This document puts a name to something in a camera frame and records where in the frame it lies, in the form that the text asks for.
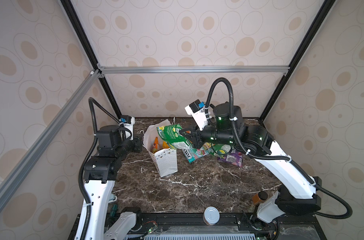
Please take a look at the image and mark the green snack packet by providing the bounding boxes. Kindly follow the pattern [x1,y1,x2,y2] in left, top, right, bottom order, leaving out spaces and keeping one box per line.
[211,144,233,159]

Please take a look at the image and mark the pink fruit candy packet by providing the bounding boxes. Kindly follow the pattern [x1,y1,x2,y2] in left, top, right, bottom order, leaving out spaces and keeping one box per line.
[151,137,159,154]

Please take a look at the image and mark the purple snack packet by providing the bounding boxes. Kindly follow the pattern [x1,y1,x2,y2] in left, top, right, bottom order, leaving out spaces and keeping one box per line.
[218,150,243,168]

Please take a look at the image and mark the yellow snack bag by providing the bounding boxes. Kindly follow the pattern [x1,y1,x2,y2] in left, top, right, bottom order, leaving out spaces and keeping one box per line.
[162,141,170,149]

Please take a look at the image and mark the white paper bag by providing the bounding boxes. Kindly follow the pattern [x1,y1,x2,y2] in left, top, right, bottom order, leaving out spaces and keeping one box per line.
[143,120,178,178]

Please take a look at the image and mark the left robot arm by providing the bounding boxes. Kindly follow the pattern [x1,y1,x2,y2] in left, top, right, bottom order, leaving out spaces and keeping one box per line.
[75,98,143,240]

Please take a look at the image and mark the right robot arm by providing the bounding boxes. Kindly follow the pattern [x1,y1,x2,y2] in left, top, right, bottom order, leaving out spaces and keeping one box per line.
[179,78,353,224]

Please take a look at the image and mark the teal Fox's candy packet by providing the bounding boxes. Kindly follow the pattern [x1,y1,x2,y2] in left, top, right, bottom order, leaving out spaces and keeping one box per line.
[182,148,209,164]

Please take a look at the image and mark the horizontal aluminium bar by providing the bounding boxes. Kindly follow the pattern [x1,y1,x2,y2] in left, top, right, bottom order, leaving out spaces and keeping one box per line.
[92,65,290,76]

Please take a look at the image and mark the brown bottle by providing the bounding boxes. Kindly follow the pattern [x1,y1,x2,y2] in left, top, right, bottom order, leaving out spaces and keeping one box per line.
[252,191,269,206]

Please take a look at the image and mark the white round cap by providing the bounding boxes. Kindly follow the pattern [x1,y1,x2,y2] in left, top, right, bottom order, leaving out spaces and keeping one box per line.
[203,207,220,226]

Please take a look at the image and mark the diagonal aluminium bar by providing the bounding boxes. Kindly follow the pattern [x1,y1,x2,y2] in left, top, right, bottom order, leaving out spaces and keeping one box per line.
[0,69,100,213]

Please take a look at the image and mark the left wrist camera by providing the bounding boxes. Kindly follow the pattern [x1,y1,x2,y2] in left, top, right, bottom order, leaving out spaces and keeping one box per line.
[120,115,135,140]

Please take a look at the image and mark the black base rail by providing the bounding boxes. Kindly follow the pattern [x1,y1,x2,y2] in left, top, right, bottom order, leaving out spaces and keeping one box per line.
[66,211,328,240]

